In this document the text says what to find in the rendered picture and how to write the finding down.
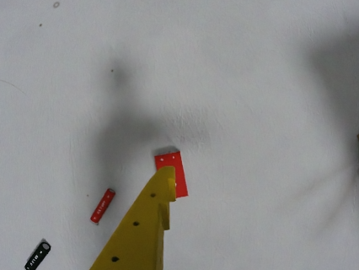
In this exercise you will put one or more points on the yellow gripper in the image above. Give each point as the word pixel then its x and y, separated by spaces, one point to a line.
pixel 137 243

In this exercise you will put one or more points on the red 9v battery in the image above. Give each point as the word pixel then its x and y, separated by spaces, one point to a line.
pixel 174 159

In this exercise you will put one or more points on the red aa battery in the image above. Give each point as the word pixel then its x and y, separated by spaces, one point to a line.
pixel 102 206

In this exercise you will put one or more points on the black aa battery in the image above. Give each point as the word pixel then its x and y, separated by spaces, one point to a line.
pixel 38 256

